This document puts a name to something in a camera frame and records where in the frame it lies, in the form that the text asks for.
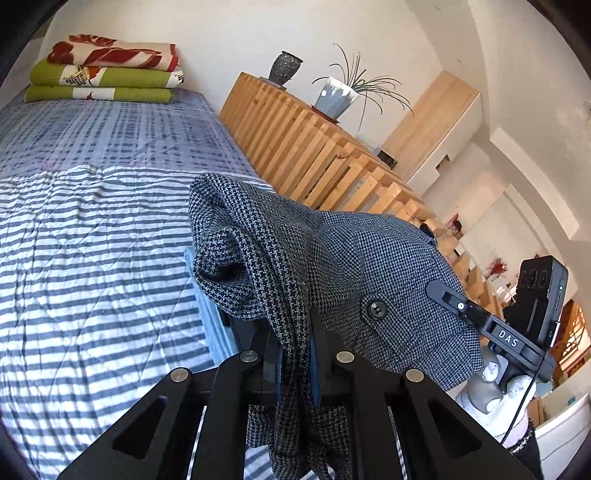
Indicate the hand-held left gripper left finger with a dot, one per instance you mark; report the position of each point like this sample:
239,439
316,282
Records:
272,374

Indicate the wooden wardrobe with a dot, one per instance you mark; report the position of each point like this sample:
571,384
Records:
438,115

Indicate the wooden slatted cabinet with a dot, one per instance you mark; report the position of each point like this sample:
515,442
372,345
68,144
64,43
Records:
286,129

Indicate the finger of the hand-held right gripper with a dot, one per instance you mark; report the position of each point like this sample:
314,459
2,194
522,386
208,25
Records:
457,304

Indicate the grey houndstooth jacket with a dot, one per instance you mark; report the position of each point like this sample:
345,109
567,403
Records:
369,258

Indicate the red flower decoration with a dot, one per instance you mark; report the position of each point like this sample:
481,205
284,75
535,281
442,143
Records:
496,267

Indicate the red floral folded blanket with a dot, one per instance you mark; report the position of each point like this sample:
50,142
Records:
115,53

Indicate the striped bed cover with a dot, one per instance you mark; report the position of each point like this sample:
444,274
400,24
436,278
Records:
92,277

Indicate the light blue cloth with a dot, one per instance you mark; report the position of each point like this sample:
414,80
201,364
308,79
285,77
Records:
210,318

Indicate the potted plant in grey pot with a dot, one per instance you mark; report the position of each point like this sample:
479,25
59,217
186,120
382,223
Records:
334,98

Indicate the dark ceramic vase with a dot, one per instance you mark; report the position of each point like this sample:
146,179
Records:
284,69

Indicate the person's right hand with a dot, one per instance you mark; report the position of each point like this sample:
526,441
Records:
515,406

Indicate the wooden lattice shelf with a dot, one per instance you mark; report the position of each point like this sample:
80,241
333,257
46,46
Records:
575,337

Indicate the green folded quilt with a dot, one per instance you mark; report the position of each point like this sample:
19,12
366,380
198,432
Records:
115,94

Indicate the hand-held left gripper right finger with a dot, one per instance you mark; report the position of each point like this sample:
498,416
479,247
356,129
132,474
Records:
316,364

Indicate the person's right forearm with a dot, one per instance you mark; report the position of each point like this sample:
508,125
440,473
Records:
526,459

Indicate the small black box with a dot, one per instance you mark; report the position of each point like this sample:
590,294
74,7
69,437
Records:
387,158

